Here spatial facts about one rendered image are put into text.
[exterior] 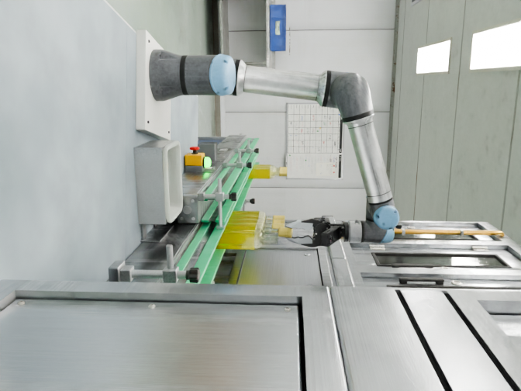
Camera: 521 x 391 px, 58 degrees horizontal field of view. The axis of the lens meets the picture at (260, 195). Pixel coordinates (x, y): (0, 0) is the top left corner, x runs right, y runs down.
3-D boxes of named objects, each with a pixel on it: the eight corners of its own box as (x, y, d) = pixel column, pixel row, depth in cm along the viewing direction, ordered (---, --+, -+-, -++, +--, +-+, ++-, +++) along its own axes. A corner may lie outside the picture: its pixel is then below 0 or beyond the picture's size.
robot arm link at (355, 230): (361, 245, 161) (362, 223, 159) (347, 245, 162) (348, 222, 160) (358, 238, 169) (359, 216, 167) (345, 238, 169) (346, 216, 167)
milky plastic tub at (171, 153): (139, 225, 136) (170, 225, 135) (135, 147, 131) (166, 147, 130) (156, 209, 153) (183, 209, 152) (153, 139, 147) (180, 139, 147)
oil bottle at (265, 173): (237, 178, 272) (287, 179, 270) (237, 169, 270) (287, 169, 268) (238, 177, 277) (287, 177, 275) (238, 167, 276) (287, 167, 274)
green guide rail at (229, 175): (200, 201, 157) (224, 201, 157) (200, 198, 157) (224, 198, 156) (247, 139, 327) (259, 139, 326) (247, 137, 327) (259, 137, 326)
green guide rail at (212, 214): (201, 222, 159) (225, 223, 158) (201, 219, 159) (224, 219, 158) (247, 150, 329) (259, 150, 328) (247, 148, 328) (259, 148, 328)
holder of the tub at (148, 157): (139, 242, 137) (166, 242, 137) (133, 147, 131) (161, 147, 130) (156, 225, 154) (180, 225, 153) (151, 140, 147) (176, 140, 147)
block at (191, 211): (177, 223, 155) (198, 224, 154) (175, 195, 152) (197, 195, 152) (179, 220, 158) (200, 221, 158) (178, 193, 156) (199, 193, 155)
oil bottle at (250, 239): (198, 249, 158) (263, 250, 156) (198, 233, 156) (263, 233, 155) (201, 243, 163) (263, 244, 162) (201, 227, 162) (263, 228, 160)
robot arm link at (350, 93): (368, 66, 133) (409, 226, 144) (363, 67, 144) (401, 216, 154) (329, 79, 135) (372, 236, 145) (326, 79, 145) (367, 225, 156)
